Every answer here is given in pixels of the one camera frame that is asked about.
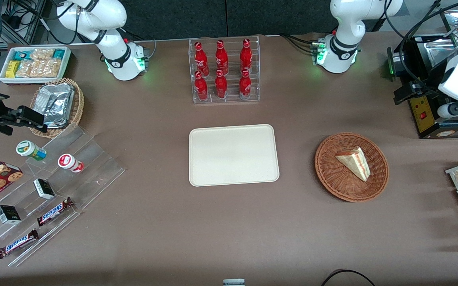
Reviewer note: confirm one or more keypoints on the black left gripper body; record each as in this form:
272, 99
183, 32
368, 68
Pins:
429, 94

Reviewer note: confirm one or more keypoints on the triangular sandwich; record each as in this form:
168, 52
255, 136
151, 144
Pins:
354, 161

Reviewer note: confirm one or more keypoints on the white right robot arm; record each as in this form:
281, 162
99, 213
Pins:
111, 43

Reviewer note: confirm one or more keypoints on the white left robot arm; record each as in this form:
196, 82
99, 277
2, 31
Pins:
344, 24

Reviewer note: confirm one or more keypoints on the oval light wicker basket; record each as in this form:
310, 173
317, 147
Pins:
77, 107

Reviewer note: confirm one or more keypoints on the round brown wicker basket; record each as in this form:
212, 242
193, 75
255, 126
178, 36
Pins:
332, 174

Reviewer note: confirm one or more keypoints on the cream plastic tray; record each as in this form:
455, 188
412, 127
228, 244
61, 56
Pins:
233, 155

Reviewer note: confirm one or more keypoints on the silver foil pack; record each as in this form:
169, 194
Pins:
56, 99
56, 122

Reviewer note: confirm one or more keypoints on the green lid yogurt cup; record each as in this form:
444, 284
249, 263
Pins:
28, 149

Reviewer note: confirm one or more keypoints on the white rectangular snack bin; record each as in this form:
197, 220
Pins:
4, 78

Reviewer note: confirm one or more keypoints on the black hot food warmer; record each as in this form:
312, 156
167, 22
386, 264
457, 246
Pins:
451, 127

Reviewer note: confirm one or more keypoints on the red lid yogurt cup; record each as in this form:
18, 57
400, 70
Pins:
68, 162

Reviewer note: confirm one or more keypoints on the yellow snack box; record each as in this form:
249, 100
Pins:
12, 68

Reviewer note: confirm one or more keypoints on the clear cracker bag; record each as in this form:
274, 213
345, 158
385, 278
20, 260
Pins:
42, 55
38, 69

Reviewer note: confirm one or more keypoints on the teal snack packet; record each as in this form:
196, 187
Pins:
20, 54
59, 54

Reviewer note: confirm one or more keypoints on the small black box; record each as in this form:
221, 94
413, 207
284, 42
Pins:
8, 214
44, 189

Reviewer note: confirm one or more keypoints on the clear acrylic stepped display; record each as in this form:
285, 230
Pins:
90, 174

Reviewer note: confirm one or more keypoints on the Snickers chocolate bar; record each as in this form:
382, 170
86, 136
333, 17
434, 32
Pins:
17, 243
54, 211

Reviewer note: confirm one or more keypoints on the red cola bottle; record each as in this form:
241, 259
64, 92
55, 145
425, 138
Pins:
245, 87
201, 89
201, 59
221, 87
246, 57
221, 59

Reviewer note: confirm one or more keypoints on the clear acrylic bottle rack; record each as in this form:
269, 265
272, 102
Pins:
232, 85

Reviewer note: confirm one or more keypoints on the small grey device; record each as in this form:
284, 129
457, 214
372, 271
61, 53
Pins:
233, 282

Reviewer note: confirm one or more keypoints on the aluminium frame post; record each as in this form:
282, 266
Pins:
30, 20

